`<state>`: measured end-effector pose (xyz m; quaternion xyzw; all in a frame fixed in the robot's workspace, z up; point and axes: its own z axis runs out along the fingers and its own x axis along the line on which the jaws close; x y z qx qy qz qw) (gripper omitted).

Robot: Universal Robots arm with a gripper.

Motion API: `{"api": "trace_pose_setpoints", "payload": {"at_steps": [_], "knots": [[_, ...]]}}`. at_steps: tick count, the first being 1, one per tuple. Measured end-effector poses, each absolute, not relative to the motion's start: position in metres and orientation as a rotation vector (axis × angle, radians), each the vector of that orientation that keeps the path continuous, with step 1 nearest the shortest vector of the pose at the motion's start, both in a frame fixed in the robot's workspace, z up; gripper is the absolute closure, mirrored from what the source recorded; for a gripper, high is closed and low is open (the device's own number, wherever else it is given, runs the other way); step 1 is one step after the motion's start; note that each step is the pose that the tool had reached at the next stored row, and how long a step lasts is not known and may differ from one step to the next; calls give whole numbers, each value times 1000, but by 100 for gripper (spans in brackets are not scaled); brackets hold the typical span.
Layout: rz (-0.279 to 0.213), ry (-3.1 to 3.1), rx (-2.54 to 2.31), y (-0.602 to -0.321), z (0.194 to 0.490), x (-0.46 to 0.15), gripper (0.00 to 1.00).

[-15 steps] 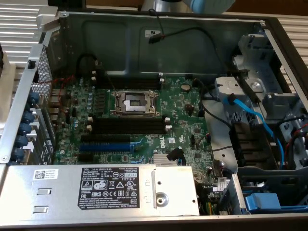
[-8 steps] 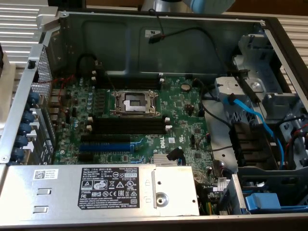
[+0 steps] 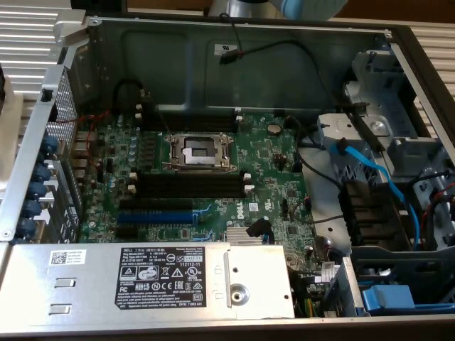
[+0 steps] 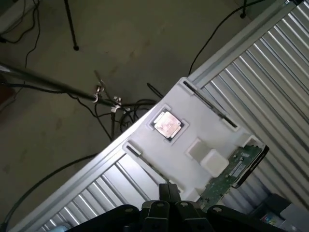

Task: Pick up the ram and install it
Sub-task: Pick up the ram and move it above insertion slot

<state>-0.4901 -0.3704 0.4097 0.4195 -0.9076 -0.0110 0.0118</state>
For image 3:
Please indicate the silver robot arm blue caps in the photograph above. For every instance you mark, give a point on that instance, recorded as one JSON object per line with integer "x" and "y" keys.
{"x": 302, "y": 7}

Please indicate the RAM slot white clips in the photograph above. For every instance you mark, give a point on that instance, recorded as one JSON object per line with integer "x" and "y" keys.
{"x": 188, "y": 192}
{"x": 192, "y": 122}
{"x": 188, "y": 179}
{"x": 192, "y": 112}

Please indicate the green Dell motherboard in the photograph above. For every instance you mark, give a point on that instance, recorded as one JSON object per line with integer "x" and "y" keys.
{"x": 256, "y": 156}

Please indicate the metal CPU socket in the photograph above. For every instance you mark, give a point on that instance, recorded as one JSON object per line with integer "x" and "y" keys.
{"x": 195, "y": 151}

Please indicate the silver coin battery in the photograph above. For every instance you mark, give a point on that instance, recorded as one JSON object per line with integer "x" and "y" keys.
{"x": 273, "y": 128}

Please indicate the black angled plug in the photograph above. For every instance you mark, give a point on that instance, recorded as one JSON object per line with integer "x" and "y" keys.
{"x": 258, "y": 227}

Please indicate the silver chipset heatsink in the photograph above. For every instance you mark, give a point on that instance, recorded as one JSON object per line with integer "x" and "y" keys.
{"x": 238, "y": 236}

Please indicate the long black expansion slot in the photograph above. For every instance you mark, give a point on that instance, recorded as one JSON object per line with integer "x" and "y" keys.
{"x": 156, "y": 205}

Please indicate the blue expansion slot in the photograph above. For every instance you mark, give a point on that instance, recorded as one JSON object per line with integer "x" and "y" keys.
{"x": 156, "y": 217}

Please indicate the grey metal PC case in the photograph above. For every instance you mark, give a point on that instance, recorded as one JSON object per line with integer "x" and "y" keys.
{"x": 249, "y": 71}

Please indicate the short black expansion slot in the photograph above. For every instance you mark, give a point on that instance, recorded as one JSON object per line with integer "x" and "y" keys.
{"x": 128, "y": 232}

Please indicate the black power supply label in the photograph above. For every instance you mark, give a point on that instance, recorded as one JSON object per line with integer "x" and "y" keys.
{"x": 160, "y": 277}

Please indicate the tall metal port block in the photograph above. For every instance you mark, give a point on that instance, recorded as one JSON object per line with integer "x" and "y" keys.
{"x": 84, "y": 152}

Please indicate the metal ethernet port block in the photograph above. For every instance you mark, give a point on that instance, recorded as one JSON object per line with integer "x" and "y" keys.
{"x": 84, "y": 138}

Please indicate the grey metal disk bay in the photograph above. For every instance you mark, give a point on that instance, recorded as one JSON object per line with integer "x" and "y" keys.
{"x": 377, "y": 126}

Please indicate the silver power supply box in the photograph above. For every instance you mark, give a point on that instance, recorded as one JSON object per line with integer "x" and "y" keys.
{"x": 89, "y": 280}

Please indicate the blue card retention clip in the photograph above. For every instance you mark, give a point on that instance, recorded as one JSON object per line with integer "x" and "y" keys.
{"x": 32, "y": 209}
{"x": 42, "y": 171}
{"x": 37, "y": 190}
{"x": 49, "y": 145}
{"x": 27, "y": 227}

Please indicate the white QR code sticker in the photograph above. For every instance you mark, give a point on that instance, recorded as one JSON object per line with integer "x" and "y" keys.
{"x": 67, "y": 256}

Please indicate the blue plastic disk caddy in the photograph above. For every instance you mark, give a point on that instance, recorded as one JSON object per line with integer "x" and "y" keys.
{"x": 387, "y": 298}

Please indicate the black ribbed plastic bracket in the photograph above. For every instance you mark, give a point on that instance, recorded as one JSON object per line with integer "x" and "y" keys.
{"x": 369, "y": 213}

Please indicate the silver aluminium corner bracket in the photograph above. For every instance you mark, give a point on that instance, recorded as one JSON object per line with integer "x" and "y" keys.
{"x": 69, "y": 26}

